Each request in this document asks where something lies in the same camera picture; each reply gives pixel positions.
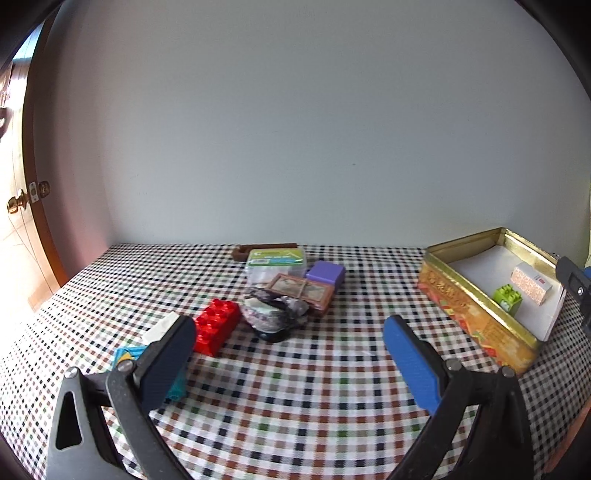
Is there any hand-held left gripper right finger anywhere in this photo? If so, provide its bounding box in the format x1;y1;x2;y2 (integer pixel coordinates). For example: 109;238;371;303
382;315;536;480

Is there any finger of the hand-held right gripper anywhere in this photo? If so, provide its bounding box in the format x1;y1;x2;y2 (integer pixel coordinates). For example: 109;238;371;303
555;255;591;335

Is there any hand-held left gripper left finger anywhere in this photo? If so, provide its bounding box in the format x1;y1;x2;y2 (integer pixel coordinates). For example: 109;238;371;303
45;315;199;480

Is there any cyan building block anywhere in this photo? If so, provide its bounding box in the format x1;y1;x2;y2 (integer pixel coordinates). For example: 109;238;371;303
112;344;186;401

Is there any red building block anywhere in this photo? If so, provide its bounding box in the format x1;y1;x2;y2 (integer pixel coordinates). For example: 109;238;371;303
191;298;242;357

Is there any gold tin box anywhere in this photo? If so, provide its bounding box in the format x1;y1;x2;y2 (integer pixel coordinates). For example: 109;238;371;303
418;227;566;377

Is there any grey black patterned object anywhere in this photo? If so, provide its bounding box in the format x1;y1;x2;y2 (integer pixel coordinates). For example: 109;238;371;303
243;286;311;343

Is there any purple box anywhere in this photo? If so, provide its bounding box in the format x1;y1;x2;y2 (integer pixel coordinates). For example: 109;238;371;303
305;261;347;289

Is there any brown framed picture box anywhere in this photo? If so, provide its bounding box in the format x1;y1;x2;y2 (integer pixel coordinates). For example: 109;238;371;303
264;273;335;318

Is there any white building block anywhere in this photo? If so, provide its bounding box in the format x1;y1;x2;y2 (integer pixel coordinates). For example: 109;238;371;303
141;311;180;344

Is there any pink and white small box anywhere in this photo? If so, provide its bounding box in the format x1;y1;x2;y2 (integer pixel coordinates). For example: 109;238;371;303
510;262;554;306

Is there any green building block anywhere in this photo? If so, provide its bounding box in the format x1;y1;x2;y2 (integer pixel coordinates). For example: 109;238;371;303
492;284;524;317

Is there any white paper liner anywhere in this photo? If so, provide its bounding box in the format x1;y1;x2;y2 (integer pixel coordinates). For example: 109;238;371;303
448;244;566;341

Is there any checkered tablecloth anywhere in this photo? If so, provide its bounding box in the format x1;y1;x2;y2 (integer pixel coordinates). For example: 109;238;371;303
0;243;591;480

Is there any clear plastic box green label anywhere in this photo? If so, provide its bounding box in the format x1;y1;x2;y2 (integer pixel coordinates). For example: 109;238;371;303
245;248;309;287

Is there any brown wooden door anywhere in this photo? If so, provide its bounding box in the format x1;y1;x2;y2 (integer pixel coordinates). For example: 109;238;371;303
0;14;70;315

